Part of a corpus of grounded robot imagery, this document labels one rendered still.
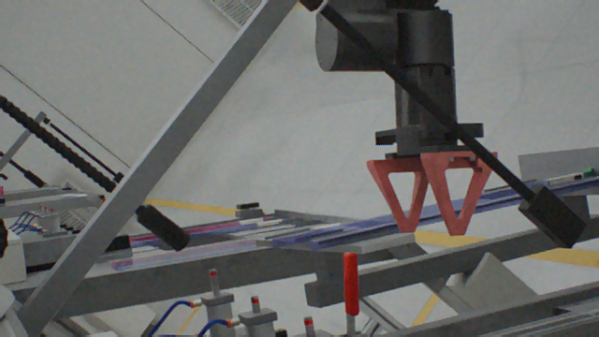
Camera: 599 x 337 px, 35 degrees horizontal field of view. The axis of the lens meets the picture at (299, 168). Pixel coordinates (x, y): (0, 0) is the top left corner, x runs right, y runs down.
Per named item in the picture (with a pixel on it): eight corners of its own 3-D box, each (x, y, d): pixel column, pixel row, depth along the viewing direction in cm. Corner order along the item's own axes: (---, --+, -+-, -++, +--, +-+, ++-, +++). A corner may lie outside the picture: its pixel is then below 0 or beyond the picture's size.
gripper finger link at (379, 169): (399, 236, 88) (394, 134, 88) (367, 234, 95) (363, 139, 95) (463, 232, 91) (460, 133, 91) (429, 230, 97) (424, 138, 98)
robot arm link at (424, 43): (463, 0, 88) (434, 12, 94) (395, -2, 86) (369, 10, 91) (466, 75, 88) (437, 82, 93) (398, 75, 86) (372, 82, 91)
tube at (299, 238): (588, 178, 141) (586, 168, 141) (594, 177, 140) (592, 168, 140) (273, 247, 122) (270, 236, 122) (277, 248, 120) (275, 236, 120)
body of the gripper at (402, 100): (421, 144, 84) (417, 60, 84) (373, 151, 93) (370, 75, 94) (486, 142, 86) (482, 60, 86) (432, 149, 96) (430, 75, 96)
